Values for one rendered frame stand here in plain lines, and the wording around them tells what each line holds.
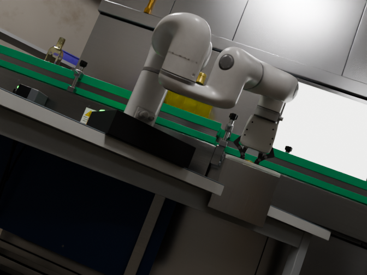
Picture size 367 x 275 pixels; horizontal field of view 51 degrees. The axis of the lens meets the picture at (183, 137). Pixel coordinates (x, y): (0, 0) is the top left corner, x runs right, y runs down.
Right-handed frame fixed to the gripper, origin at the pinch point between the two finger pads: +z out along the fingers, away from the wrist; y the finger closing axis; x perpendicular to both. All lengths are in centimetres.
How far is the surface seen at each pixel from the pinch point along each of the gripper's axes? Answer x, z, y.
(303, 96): -48, -30, -14
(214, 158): -10.6, 3.5, 10.9
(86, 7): -275, -63, 208
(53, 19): -254, -39, 228
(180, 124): -14.7, -3.0, 26.9
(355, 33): -60, -64, -26
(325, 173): -23.8, -3.7, -28.4
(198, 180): 14.5, 7.7, 12.0
